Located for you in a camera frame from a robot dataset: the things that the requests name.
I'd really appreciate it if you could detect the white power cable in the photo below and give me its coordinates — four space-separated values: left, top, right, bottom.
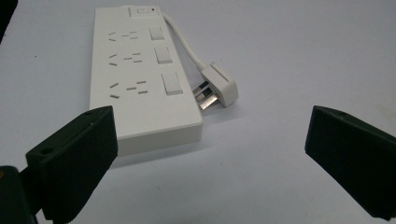
161 12 208 72

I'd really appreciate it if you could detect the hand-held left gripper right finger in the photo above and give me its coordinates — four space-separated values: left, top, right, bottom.
304 105 396 222

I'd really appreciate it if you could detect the white power strip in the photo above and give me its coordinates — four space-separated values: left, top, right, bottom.
89 5 205 158

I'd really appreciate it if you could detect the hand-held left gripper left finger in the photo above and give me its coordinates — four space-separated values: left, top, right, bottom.
19 105 120 224

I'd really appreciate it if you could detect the white power plug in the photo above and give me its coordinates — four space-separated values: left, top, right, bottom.
191 61 240 111

